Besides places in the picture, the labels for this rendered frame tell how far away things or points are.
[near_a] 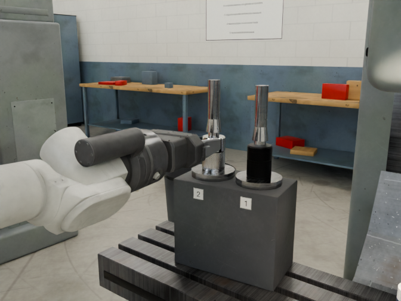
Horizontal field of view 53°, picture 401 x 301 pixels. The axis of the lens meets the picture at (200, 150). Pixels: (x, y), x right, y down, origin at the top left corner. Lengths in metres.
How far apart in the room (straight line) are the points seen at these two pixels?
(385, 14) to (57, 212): 0.44
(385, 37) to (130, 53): 6.57
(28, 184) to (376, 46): 0.43
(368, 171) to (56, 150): 0.75
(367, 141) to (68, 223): 0.76
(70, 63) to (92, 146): 7.31
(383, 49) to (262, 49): 4.97
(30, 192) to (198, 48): 5.68
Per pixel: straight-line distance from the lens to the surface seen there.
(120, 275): 0.91
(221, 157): 0.80
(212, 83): 0.78
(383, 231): 1.02
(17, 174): 0.46
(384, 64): 0.55
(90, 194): 0.48
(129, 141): 0.53
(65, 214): 0.48
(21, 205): 0.45
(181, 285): 0.81
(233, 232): 0.78
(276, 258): 0.77
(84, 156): 0.50
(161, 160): 0.60
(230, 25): 5.76
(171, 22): 6.41
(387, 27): 0.55
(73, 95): 7.83
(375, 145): 1.04
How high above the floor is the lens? 1.36
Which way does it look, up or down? 14 degrees down
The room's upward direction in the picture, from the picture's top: straight up
